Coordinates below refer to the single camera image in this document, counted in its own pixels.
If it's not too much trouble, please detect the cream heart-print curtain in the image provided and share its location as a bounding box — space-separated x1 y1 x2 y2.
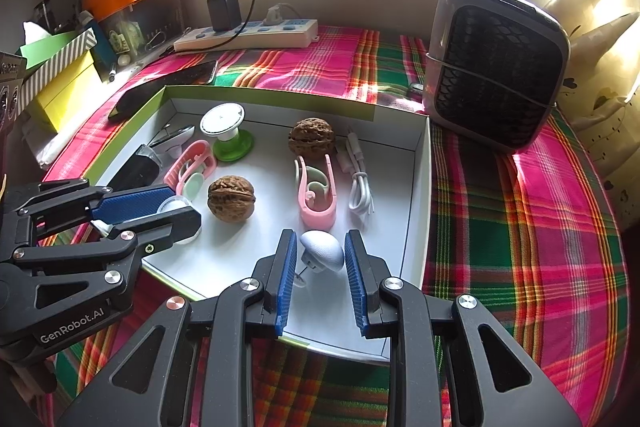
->
544 0 639 230

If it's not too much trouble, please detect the black rectangular case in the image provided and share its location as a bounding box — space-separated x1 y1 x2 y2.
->
107 144 162 191

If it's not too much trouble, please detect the striped grey white box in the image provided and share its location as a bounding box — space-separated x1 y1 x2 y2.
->
17 28 96 114

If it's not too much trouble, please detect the black smartphone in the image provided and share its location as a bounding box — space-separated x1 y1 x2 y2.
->
106 59 220 122

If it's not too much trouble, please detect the yellow box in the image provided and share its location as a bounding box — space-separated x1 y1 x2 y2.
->
27 51 102 132

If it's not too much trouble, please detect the small silver cylinder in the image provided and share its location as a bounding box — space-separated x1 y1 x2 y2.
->
408 82 424 100

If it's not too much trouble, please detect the black charger adapter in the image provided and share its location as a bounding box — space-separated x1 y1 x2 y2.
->
207 0 242 32

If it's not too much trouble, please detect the white egg-shaped keychain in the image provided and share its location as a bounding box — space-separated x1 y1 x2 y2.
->
294 230 344 287

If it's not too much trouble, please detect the green white cardboard tray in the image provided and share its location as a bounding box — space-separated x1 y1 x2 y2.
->
81 83 434 365

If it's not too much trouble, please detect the brown walnut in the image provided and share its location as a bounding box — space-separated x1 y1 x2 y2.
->
288 117 335 160
207 176 256 223

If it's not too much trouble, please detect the white green thread spool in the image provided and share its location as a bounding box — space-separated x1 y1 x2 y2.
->
200 102 254 162

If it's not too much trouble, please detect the green box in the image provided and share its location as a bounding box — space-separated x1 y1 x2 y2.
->
20 31 77 70

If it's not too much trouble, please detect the white power strip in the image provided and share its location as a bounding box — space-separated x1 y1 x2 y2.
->
174 20 319 53

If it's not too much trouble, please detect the grey black desk heater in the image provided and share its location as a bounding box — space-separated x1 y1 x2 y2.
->
423 0 570 153

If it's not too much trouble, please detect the white plug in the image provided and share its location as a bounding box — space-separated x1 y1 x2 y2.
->
264 4 283 26

